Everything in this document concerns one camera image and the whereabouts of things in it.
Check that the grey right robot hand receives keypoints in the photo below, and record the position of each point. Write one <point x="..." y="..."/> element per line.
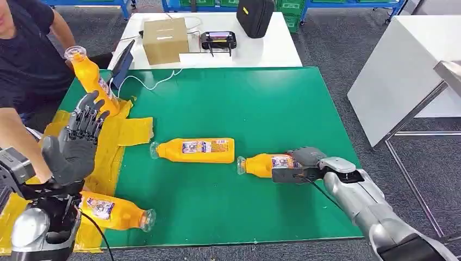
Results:
<point x="308" y="156"/>

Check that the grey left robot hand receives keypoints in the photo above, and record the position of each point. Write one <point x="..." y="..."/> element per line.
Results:
<point x="72" y="158"/>

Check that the orange drink bottle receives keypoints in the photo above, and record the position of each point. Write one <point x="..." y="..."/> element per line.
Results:
<point x="88" y="77"/>
<point x="122" y="216"/>
<point x="257" y="165"/>
<point x="169" y="153"/>

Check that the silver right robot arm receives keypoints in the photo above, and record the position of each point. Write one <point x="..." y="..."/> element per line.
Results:
<point x="360" y="201"/>

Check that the yellow sheet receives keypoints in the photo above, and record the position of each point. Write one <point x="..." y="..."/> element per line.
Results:
<point x="108" y="169"/>

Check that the green table mat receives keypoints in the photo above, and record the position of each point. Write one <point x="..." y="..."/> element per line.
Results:
<point x="252" y="115"/>

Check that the dark blue tablet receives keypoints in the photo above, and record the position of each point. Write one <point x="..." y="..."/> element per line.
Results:
<point x="122" y="65"/>

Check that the person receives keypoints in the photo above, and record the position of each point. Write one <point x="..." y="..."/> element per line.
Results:
<point x="28" y="61"/>

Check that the small white table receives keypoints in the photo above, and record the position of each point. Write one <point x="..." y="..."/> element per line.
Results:
<point x="270" y="50"/>

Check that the large white table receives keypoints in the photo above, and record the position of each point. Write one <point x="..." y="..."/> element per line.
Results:
<point x="396" y="79"/>

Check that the green plastic crate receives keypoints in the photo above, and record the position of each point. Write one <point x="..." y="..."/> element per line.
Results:
<point x="291" y="20"/>

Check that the black handheld controller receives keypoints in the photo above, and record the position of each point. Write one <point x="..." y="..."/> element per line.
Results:
<point x="218" y="40"/>

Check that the black carrying case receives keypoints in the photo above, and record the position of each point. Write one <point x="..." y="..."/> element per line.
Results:
<point x="255" y="18"/>

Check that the brown cardboard box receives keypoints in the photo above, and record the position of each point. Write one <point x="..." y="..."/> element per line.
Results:
<point x="165" y="41"/>

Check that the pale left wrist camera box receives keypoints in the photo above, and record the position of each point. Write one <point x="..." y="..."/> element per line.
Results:
<point x="16" y="167"/>

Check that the grey metal table frame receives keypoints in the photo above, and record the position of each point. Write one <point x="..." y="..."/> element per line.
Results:
<point x="425" y="133"/>

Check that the blue shelf frame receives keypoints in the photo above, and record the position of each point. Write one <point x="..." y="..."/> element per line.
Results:
<point x="169" y="7"/>

